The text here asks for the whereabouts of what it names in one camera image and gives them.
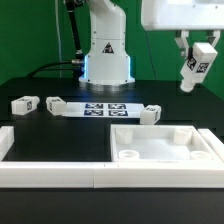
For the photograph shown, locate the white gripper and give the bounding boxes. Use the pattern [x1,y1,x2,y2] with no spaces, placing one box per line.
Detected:
[141,0,224,58]

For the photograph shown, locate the white square table top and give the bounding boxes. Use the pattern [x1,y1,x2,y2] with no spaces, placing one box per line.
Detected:
[110,125,215,162]

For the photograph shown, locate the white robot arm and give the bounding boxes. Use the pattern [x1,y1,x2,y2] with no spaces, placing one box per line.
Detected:
[64,0,224,92]

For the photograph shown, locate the white sheet with markers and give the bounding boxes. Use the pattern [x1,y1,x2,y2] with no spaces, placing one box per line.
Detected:
[63,102,144,118]

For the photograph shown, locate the black cable bundle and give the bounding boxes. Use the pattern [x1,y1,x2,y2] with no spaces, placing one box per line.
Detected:
[26,0,85,78]

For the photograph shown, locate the white U-shaped fence wall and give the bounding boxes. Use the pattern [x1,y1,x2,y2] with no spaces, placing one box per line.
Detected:
[0,126,224,188]

